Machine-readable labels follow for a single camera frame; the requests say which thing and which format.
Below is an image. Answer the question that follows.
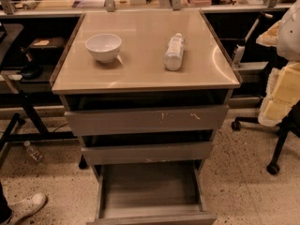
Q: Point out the black desk frame left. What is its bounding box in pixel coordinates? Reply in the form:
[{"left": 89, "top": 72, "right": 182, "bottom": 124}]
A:
[{"left": 0, "top": 22, "right": 76, "bottom": 167}]

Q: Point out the grey middle drawer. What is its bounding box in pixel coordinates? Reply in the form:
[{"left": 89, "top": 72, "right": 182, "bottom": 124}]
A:
[{"left": 82, "top": 130, "right": 213, "bottom": 165}]

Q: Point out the grey bottom drawer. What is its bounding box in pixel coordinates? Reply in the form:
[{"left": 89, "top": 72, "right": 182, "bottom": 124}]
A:
[{"left": 86, "top": 161, "right": 217, "bottom": 225}]

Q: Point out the white ceramic bowl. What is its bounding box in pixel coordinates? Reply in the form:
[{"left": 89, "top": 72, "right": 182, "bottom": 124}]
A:
[{"left": 85, "top": 34, "right": 122, "bottom": 63}]

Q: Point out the plastic bottle on floor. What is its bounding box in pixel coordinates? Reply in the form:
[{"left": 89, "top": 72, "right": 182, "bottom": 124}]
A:
[{"left": 23, "top": 141, "right": 43, "bottom": 162}]

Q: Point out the grey drawer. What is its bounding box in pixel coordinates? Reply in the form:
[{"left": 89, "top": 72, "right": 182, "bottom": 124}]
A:
[
  {"left": 86, "top": 161, "right": 217, "bottom": 225},
  {"left": 65, "top": 91, "right": 229, "bottom": 136},
  {"left": 82, "top": 130, "right": 213, "bottom": 165}
]

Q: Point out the white spray bottle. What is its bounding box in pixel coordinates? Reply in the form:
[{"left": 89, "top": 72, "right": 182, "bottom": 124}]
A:
[{"left": 232, "top": 40, "right": 245, "bottom": 66}]

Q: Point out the black case with label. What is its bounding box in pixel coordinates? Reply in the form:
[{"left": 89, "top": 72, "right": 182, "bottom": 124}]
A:
[{"left": 27, "top": 37, "right": 66, "bottom": 57}]

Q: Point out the grey drawer cabinet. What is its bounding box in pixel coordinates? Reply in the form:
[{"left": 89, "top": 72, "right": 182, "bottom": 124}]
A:
[{"left": 49, "top": 9, "right": 244, "bottom": 171}]

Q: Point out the yellow foam padding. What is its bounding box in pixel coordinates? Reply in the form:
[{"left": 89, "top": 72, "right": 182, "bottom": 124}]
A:
[{"left": 256, "top": 20, "right": 300, "bottom": 127}]

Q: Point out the white sneaker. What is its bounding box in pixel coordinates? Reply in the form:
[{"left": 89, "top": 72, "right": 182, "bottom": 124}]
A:
[{"left": 0, "top": 193, "right": 47, "bottom": 225}]

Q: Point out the grey top drawer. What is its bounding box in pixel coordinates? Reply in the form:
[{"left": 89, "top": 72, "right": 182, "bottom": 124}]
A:
[{"left": 65, "top": 91, "right": 229, "bottom": 136}]

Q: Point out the clear plastic water bottle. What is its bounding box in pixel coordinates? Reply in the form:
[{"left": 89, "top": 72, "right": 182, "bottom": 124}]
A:
[{"left": 164, "top": 33, "right": 185, "bottom": 71}]

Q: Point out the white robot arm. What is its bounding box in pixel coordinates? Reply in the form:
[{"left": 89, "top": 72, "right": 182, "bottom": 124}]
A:
[{"left": 277, "top": 0, "right": 300, "bottom": 62}]

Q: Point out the black office chair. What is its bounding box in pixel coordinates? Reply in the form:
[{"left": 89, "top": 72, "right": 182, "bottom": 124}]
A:
[{"left": 231, "top": 56, "right": 300, "bottom": 176}]

